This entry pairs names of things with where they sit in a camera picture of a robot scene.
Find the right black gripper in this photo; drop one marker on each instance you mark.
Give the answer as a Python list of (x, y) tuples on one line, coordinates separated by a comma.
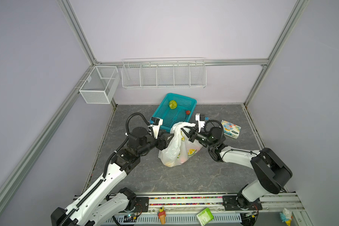
[(192, 136)]

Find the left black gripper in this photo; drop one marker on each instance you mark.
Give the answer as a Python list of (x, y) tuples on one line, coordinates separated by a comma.
[(163, 143)]

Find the white plastic bag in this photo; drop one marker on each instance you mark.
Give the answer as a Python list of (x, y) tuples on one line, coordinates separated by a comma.
[(180, 148)]

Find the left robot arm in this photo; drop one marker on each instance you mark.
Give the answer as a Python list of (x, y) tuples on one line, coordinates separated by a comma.
[(90, 208)]

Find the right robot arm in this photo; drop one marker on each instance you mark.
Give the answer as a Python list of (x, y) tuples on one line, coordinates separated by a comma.
[(272, 173)]

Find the fake green fruit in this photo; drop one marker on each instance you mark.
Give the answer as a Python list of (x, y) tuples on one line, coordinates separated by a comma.
[(173, 104)]

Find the teal plastic basket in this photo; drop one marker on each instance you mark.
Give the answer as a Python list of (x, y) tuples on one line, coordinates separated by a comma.
[(173, 116)]

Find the colourful tissue pack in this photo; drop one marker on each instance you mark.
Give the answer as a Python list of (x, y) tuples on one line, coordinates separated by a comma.
[(230, 129)]

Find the toy ice cream cone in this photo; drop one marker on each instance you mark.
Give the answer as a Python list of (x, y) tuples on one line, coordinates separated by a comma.
[(162, 215)]

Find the green white box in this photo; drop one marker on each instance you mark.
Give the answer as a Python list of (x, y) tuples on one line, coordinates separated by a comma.
[(205, 217)]

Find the blue toy ice cream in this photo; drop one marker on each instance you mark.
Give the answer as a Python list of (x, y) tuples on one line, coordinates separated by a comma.
[(286, 216)]

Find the white wire shelf rack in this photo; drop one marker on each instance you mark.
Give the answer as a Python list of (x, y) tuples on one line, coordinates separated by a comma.
[(170, 72)]

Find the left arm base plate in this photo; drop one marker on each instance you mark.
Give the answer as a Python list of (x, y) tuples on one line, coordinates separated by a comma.
[(141, 204)]

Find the white mesh wall basket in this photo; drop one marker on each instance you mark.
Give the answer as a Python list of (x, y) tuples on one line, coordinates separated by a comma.
[(100, 85)]

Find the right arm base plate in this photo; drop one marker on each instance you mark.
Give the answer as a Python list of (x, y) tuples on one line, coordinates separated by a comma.
[(235, 203)]

